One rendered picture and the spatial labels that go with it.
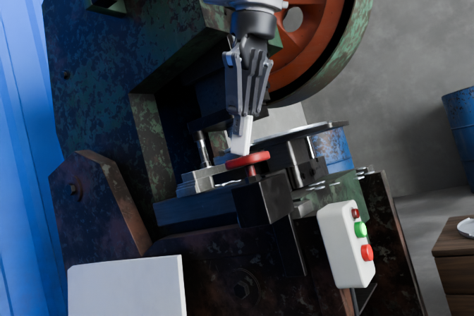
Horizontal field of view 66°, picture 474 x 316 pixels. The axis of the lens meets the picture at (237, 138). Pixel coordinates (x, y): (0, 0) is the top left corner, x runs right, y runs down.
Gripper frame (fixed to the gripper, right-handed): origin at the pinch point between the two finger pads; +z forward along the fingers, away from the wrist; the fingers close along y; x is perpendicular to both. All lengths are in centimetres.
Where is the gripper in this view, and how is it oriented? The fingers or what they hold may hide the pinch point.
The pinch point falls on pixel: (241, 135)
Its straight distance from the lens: 63.7
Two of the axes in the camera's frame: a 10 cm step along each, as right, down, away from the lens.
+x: -8.3, -1.8, 5.3
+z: -1.0, 9.8, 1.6
